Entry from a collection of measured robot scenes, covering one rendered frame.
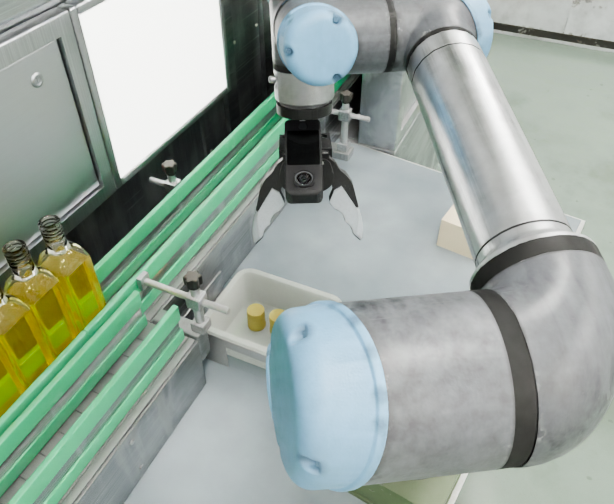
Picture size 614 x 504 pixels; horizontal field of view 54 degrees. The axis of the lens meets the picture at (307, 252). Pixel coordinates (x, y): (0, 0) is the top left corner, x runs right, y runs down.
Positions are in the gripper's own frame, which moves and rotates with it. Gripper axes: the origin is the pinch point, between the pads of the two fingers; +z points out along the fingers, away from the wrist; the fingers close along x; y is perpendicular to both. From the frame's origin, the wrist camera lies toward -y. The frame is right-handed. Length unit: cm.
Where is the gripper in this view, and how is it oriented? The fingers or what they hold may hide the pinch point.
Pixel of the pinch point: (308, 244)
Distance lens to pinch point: 84.9
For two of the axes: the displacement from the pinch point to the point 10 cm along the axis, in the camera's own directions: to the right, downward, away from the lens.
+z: 0.2, 8.5, 5.2
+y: -0.3, -5.2, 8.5
